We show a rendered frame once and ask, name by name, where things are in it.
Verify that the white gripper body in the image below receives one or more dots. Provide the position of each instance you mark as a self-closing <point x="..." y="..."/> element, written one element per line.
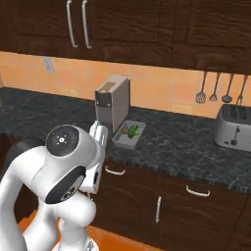
<point x="90" y="181"/>

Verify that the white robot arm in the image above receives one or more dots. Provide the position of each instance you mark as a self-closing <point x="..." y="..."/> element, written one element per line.
<point x="49" y="170"/>

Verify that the grey vegetable container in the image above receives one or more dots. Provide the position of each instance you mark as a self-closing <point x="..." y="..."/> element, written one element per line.
<point x="122" y="141"/>

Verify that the brown mushroom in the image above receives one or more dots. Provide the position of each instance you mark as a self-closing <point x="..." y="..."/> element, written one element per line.
<point x="125" y="130"/>

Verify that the green broccoli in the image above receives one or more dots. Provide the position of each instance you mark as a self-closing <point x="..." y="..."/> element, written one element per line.
<point x="133" y="130"/>

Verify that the hanging meat fork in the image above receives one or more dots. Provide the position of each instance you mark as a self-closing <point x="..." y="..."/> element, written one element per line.
<point x="241" y="91"/>

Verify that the dark wood drawer front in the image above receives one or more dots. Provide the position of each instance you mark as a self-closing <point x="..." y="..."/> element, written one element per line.
<point x="137" y="176"/>
<point x="222" y="199"/>

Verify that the dark wood base cupboard door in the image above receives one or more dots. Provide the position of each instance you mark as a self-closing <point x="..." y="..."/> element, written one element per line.
<point x="130" y="212"/>
<point x="196" y="228"/>

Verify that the grey box with tan top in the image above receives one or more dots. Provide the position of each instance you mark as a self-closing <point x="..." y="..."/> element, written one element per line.
<point x="112" y="104"/>

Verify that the hanging slotted spatula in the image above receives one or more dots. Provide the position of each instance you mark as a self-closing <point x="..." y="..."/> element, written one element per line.
<point x="201" y="97"/>

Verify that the silver toaster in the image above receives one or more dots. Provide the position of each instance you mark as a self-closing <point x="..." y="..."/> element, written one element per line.
<point x="230" y="130"/>

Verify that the hanging small whisk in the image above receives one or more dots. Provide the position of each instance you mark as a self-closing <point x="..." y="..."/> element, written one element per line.
<point x="213" y="96"/>

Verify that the hanging ladle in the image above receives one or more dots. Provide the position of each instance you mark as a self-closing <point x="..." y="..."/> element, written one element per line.
<point x="226" y="98"/>

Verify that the grey wall socket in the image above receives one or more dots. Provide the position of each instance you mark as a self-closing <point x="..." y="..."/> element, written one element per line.
<point x="48" y="64"/>

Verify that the dark wood wall cupboard door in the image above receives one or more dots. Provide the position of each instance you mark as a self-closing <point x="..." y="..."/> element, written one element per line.
<point x="124" y="29"/>
<point x="215" y="32"/>
<point x="32" y="26"/>

